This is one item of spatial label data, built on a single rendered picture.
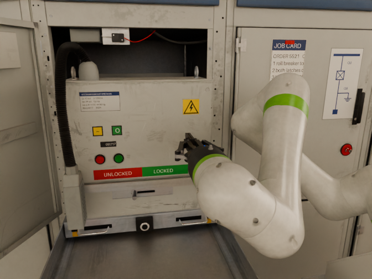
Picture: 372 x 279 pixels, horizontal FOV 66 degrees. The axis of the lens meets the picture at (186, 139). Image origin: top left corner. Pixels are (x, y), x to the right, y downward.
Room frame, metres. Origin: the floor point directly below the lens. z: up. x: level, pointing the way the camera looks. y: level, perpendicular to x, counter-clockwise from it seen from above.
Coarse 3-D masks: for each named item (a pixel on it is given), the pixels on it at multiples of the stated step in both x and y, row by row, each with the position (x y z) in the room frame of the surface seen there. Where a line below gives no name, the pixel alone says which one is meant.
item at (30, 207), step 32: (0, 32) 0.92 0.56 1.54; (0, 64) 0.90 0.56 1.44; (32, 64) 1.06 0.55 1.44; (0, 96) 0.91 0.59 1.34; (32, 96) 1.04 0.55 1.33; (0, 128) 0.89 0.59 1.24; (32, 128) 0.99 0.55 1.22; (0, 160) 0.87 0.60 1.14; (32, 160) 0.99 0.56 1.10; (0, 192) 0.85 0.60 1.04; (32, 192) 0.97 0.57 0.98; (0, 224) 0.83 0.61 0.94; (32, 224) 0.95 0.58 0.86; (0, 256) 0.78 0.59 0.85
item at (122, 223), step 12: (120, 216) 0.90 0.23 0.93; (132, 216) 0.90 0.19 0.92; (156, 216) 0.91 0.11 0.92; (168, 216) 0.92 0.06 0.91; (180, 216) 0.93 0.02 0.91; (192, 216) 0.94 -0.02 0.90; (84, 228) 0.87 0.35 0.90; (96, 228) 0.88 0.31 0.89; (120, 228) 0.89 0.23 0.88; (132, 228) 0.90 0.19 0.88; (156, 228) 0.91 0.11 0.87
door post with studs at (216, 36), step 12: (216, 12) 1.18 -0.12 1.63; (216, 24) 1.19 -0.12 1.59; (216, 36) 1.19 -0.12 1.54; (216, 48) 1.19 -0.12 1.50; (216, 60) 1.19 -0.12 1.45; (216, 72) 1.19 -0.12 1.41; (216, 84) 1.19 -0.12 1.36; (216, 96) 1.19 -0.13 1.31; (216, 108) 1.19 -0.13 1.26; (216, 120) 1.19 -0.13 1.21; (216, 132) 1.19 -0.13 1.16; (216, 144) 1.19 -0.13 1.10
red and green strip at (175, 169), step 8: (128, 168) 0.91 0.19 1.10; (136, 168) 0.91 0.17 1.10; (144, 168) 0.92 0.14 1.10; (152, 168) 0.92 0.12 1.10; (160, 168) 0.93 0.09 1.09; (168, 168) 0.93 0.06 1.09; (176, 168) 0.94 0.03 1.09; (184, 168) 0.94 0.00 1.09; (96, 176) 0.89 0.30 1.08; (104, 176) 0.90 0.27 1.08; (112, 176) 0.90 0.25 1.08; (120, 176) 0.90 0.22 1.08; (128, 176) 0.91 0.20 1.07; (136, 176) 0.91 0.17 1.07; (144, 176) 0.92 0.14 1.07
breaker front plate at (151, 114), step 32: (128, 96) 0.91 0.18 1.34; (160, 96) 0.93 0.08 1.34; (192, 96) 0.95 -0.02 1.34; (128, 128) 0.91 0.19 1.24; (160, 128) 0.93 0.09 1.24; (192, 128) 0.95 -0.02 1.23; (128, 160) 0.91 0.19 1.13; (160, 160) 0.93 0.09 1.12; (128, 192) 0.91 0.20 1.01; (160, 192) 0.93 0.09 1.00; (192, 192) 0.95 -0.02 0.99
